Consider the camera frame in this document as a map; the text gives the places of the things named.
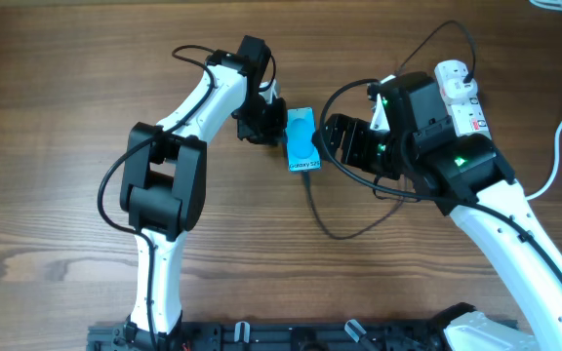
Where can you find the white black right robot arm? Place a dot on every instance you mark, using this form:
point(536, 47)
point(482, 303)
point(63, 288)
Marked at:
point(466, 177)

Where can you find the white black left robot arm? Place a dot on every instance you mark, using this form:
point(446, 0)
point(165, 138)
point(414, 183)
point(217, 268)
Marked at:
point(163, 188)

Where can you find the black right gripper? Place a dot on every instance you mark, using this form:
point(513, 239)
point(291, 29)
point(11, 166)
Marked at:
point(359, 130)

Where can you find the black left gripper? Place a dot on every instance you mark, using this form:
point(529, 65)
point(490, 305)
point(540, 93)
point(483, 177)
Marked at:
point(275, 129)

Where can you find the white charger adapter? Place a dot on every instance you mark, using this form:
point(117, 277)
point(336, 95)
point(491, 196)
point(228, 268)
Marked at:
point(456, 91)

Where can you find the white power strip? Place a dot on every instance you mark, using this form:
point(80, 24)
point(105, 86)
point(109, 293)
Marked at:
point(468, 117)

